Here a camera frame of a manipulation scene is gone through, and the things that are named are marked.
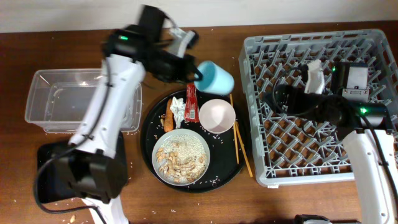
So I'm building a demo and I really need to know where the red snack wrapper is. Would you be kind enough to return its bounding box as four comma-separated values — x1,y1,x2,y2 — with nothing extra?
184,84,199,123

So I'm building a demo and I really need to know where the clear plastic bin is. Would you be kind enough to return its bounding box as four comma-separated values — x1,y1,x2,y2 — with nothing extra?
24,68,143,134

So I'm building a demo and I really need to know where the pink bowl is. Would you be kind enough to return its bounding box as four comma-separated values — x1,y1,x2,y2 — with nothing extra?
199,99,236,134

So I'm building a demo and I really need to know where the grey dishwasher rack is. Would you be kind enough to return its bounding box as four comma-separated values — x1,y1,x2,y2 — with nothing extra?
239,29,397,187

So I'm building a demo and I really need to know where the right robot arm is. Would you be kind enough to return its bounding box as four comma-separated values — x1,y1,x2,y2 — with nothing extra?
263,85,397,223

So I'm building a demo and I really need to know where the orange carrot piece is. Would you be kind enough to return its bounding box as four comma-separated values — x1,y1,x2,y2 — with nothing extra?
164,99,174,133

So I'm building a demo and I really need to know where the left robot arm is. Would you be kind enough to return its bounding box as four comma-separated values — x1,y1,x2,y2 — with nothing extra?
33,26,198,223

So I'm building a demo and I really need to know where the black rectangular bin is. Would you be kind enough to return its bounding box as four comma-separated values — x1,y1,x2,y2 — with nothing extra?
38,133,128,204

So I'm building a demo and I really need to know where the light blue cup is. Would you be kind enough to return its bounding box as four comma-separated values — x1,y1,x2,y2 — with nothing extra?
194,61,234,95

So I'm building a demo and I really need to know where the black round tray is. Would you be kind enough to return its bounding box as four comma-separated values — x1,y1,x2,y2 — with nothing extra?
141,90,245,193

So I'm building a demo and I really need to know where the crumpled white tissue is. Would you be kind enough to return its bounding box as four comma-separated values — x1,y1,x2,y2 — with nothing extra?
170,97,186,129

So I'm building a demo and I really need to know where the grey bowl with rice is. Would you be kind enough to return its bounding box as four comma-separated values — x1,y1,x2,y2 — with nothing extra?
152,129,211,187

